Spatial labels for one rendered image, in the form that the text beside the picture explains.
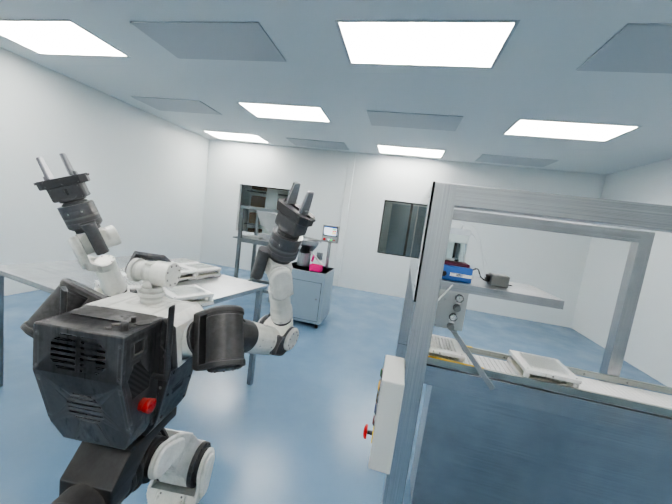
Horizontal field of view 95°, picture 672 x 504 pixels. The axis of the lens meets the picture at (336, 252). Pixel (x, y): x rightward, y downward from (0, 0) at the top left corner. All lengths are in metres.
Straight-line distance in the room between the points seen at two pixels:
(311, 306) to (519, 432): 2.85
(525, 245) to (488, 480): 5.39
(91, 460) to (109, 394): 0.23
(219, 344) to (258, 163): 6.80
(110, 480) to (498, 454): 1.68
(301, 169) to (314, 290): 3.60
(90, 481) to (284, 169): 6.63
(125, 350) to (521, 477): 1.90
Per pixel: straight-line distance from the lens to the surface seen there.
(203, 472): 1.41
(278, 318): 1.02
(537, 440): 2.05
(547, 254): 7.14
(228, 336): 0.81
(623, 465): 2.23
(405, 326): 1.97
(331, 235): 4.36
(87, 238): 1.18
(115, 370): 0.79
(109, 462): 1.01
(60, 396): 0.92
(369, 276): 6.71
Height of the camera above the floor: 1.52
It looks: 7 degrees down
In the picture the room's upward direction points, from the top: 8 degrees clockwise
